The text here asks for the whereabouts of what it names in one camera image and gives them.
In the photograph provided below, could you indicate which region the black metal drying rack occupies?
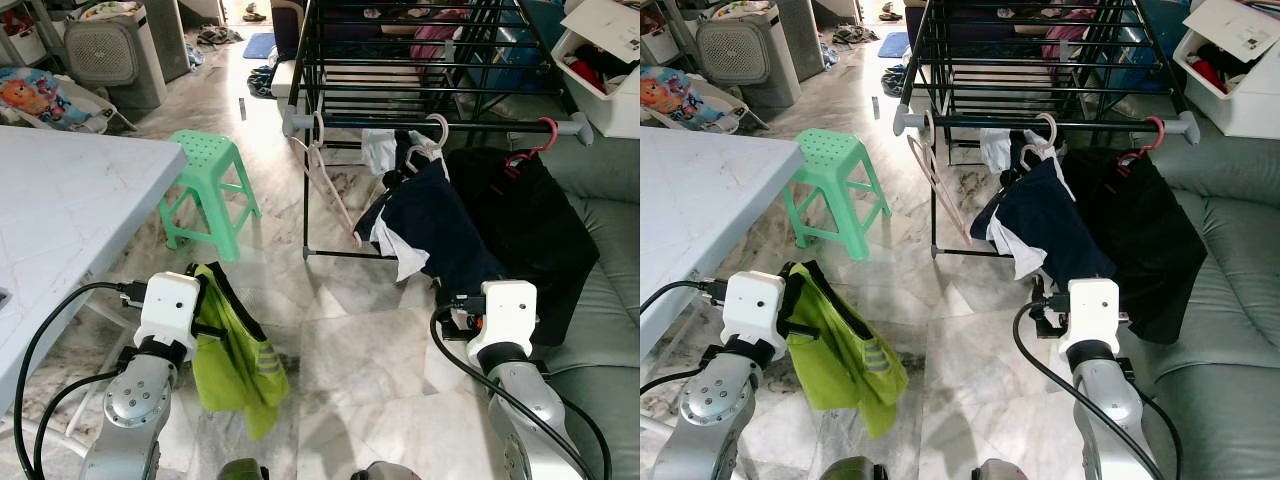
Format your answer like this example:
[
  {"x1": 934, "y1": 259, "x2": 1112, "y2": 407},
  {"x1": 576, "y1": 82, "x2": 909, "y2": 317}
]
[
  {"x1": 280, "y1": 0, "x2": 596, "y2": 263},
  {"x1": 893, "y1": 0, "x2": 1201, "y2": 259}
]

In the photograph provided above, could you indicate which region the cartoon print baby rocker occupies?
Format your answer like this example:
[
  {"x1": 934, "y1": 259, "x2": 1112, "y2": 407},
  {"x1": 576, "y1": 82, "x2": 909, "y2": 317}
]
[
  {"x1": 0, "y1": 65, "x2": 136, "y2": 136},
  {"x1": 640, "y1": 65, "x2": 771, "y2": 133}
]

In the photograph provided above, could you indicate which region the grey plastic folding table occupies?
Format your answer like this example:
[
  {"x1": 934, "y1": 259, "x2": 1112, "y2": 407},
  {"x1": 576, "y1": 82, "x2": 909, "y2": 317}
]
[
  {"x1": 640, "y1": 125, "x2": 806, "y2": 356},
  {"x1": 0, "y1": 125, "x2": 189, "y2": 461}
]

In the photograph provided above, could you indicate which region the grey green leather sofa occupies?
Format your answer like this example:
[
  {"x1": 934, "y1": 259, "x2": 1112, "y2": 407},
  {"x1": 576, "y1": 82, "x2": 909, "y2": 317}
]
[
  {"x1": 530, "y1": 130, "x2": 641, "y2": 480},
  {"x1": 1125, "y1": 120, "x2": 1280, "y2": 480}
]

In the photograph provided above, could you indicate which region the red plastic hanger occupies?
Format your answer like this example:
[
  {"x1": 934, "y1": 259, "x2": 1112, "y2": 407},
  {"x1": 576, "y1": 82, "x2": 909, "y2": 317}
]
[
  {"x1": 1115, "y1": 115, "x2": 1166, "y2": 171},
  {"x1": 503, "y1": 117, "x2": 559, "y2": 179}
]

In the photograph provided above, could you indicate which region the lime green shirt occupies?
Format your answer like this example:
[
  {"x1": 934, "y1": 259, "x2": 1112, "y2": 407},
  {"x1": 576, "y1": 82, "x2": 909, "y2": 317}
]
[
  {"x1": 188, "y1": 262, "x2": 291, "y2": 441},
  {"x1": 782, "y1": 262, "x2": 909, "y2": 439}
]

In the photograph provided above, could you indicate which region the black cloth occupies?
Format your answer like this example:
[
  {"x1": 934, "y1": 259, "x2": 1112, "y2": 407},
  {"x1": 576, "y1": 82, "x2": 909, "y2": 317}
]
[
  {"x1": 1195, "y1": 42, "x2": 1261, "y2": 86},
  {"x1": 590, "y1": 42, "x2": 641, "y2": 81}
]

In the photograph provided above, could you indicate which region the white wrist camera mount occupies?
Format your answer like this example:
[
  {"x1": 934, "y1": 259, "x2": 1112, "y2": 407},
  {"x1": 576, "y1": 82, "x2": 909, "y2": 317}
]
[
  {"x1": 135, "y1": 272, "x2": 201, "y2": 359},
  {"x1": 1058, "y1": 278, "x2": 1121, "y2": 361},
  {"x1": 720, "y1": 270, "x2": 786, "y2": 359},
  {"x1": 465, "y1": 280, "x2": 539, "y2": 369}
]

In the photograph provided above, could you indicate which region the red cloth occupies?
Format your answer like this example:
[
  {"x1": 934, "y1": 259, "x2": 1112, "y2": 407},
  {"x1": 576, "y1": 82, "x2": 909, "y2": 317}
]
[
  {"x1": 568, "y1": 55, "x2": 606, "y2": 93},
  {"x1": 1190, "y1": 58, "x2": 1226, "y2": 93}
]

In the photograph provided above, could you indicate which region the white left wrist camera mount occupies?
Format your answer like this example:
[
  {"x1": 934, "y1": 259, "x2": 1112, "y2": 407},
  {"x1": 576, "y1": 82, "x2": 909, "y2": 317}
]
[
  {"x1": 720, "y1": 270, "x2": 786, "y2": 359},
  {"x1": 135, "y1": 272, "x2": 201, "y2": 359}
]

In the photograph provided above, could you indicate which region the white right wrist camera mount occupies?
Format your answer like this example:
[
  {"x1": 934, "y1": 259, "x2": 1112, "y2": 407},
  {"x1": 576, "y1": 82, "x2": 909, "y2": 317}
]
[
  {"x1": 1058, "y1": 278, "x2": 1121, "y2": 361},
  {"x1": 465, "y1": 280, "x2": 539, "y2": 369}
]

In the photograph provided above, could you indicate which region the grey air purifier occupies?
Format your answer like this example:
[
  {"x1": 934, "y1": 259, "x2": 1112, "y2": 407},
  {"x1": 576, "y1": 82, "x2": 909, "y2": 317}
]
[
  {"x1": 695, "y1": 3, "x2": 801, "y2": 109},
  {"x1": 62, "y1": 3, "x2": 169, "y2": 111}
]

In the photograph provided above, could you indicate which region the large blue plastic bin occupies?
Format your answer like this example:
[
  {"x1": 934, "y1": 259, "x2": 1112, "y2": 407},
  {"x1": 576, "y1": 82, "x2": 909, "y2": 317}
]
[
  {"x1": 470, "y1": 0, "x2": 566, "y2": 93},
  {"x1": 1100, "y1": 0, "x2": 1191, "y2": 91}
]

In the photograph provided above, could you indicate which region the navy and white shirt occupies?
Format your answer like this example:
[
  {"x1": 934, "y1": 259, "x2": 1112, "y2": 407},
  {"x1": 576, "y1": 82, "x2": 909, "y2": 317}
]
[
  {"x1": 970, "y1": 128, "x2": 1116, "y2": 296},
  {"x1": 355, "y1": 128, "x2": 506, "y2": 301}
]

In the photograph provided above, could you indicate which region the maroon pink garment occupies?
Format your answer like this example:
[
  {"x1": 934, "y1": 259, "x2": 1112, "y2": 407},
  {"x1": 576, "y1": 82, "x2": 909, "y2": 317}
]
[
  {"x1": 1040, "y1": 8, "x2": 1096, "y2": 61},
  {"x1": 410, "y1": 8, "x2": 471, "y2": 66}
]

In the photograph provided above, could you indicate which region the black shirt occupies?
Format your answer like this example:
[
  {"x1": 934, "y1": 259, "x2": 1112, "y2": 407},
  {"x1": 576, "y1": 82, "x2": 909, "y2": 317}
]
[
  {"x1": 445, "y1": 148, "x2": 601, "y2": 349},
  {"x1": 1060, "y1": 148, "x2": 1209, "y2": 346}
]

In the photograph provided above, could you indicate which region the pale pink plastic hanger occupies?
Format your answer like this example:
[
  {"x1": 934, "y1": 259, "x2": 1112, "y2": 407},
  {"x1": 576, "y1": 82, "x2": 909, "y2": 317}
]
[
  {"x1": 403, "y1": 113, "x2": 451, "y2": 176},
  {"x1": 290, "y1": 110, "x2": 363, "y2": 251},
  {"x1": 905, "y1": 108, "x2": 973, "y2": 246},
  {"x1": 1018, "y1": 112, "x2": 1059, "y2": 171}
]

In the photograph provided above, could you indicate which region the white storage box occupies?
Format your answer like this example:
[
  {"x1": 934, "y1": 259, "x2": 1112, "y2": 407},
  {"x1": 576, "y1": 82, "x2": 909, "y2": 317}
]
[
  {"x1": 550, "y1": 0, "x2": 641, "y2": 139},
  {"x1": 1172, "y1": 0, "x2": 1280, "y2": 139}
]

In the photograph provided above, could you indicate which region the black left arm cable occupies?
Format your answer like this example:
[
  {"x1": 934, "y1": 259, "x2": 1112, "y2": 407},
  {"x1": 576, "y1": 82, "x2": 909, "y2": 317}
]
[
  {"x1": 640, "y1": 368, "x2": 703, "y2": 397},
  {"x1": 32, "y1": 368, "x2": 129, "y2": 480},
  {"x1": 12, "y1": 281, "x2": 151, "y2": 480},
  {"x1": 640, "y1": 279, "x2": 723, "y2": 319}
]

